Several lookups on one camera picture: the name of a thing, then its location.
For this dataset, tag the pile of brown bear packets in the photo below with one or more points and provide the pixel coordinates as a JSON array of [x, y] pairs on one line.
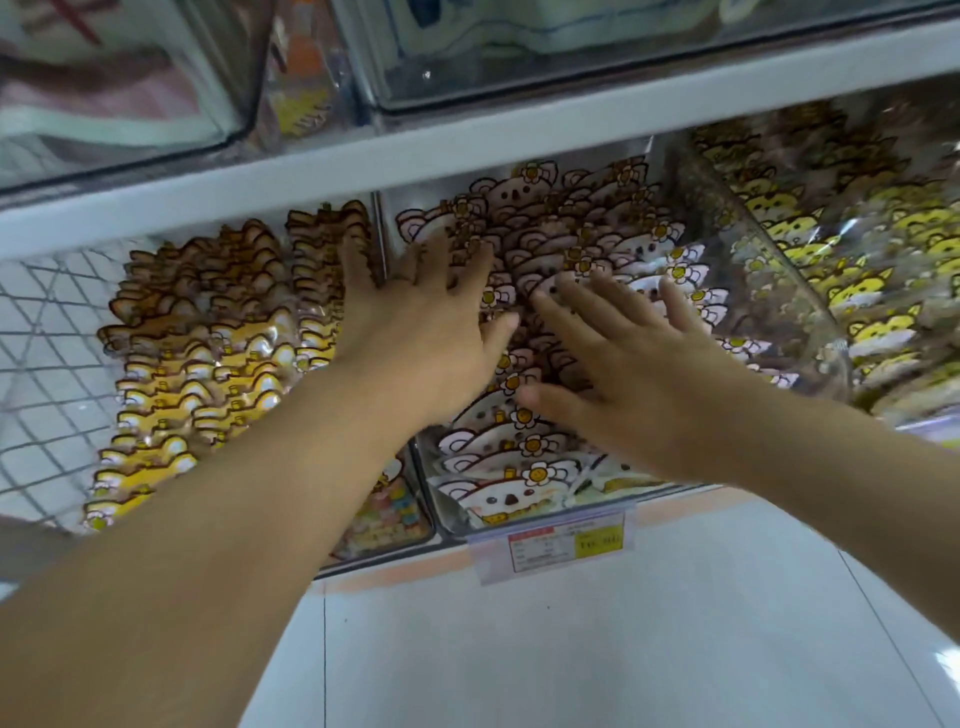
[[210, 352]]

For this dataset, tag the pile of yellow cat packets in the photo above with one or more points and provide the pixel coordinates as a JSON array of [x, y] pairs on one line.
[[870, 255]]

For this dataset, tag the white shelf board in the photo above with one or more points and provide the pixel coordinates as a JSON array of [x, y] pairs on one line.
[[525, 120]]

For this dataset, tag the person's right middle finger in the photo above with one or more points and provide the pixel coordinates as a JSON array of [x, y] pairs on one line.
[[592, 304]]

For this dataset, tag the person's left middle finger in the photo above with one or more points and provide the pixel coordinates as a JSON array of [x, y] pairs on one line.
[[435, 259]]

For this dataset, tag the clear acrylic front bin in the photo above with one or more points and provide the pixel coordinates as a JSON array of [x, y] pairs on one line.
[[465, 510]]

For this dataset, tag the clear acrylic divider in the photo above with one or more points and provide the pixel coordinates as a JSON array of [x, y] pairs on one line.
[[780, 300]]

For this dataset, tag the clear storage bin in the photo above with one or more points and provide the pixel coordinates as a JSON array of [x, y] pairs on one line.
[[105, 82], [637, 45]]

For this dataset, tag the person's left little finger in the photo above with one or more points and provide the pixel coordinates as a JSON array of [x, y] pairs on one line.
[[358, 262]]

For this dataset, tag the person's right little finger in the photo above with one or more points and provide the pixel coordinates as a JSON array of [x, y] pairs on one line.
[[686, 309]]

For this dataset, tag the person's left hand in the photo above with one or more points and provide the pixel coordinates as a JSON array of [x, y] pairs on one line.
[[420, 345]]

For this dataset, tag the colourful print packet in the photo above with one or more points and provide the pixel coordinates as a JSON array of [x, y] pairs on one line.
[[386, 514]]

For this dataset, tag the person's left forearm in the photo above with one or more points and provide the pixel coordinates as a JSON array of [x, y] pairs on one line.
[[202, 570]]

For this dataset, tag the person's right hand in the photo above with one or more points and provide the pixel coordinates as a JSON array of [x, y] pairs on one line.
[[652, 397]]

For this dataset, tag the person's left thumb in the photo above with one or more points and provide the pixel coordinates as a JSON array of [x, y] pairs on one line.
[[496, 334]]

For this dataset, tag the person's right forearm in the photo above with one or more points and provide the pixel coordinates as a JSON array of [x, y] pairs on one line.
[[847, 480]]

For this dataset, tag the pile of koala flower packets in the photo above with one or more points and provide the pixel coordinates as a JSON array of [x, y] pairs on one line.
[[600, 225]]

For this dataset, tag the person's right thumb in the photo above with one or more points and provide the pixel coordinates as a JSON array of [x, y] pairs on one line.
[[546, 401]]

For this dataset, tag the clear price tag holder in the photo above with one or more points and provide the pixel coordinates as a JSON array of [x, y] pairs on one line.
[[551, 544]]

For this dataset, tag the orange snack packet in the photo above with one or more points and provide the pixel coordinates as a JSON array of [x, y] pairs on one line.
[[307, 82]]

